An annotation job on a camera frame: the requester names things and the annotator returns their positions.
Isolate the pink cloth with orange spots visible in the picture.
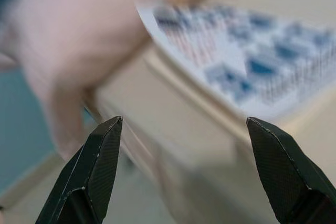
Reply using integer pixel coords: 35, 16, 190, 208
0, 0, 220, 162

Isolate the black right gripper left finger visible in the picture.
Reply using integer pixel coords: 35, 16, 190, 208
35, 115, 124, 224

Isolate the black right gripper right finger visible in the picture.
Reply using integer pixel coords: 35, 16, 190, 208
245, 116, 336, 224

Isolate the white book with blue letters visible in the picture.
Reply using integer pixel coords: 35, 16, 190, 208
134, 0, 336, 120

